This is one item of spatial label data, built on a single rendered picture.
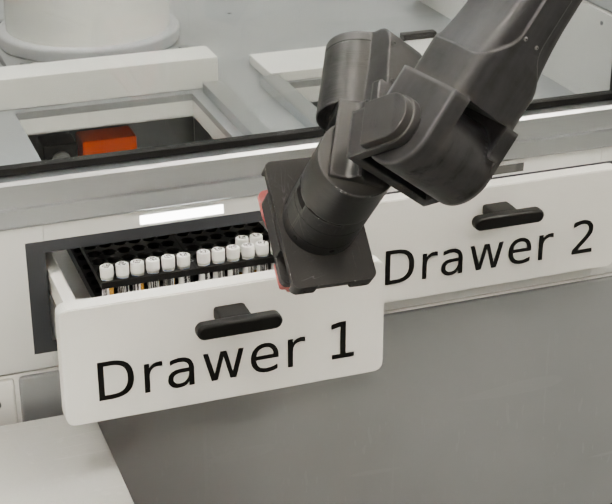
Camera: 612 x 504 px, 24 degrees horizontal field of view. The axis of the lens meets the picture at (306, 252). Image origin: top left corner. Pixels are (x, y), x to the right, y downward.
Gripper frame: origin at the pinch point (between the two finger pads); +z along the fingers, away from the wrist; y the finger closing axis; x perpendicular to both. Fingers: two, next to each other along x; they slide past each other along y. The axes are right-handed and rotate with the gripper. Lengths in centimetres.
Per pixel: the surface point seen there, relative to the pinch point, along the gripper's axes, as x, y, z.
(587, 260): -39.7, 5.0, 25.0
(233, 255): -0.5, 8.0, 17.8
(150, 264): 7.3, 8.1, 17.6
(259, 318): 1.3, -1.5, 7.9
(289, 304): -2.6, 0.4, 11.1
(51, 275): 15.7, 9.7, 21.5
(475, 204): -26.2, 10.5, 19.0
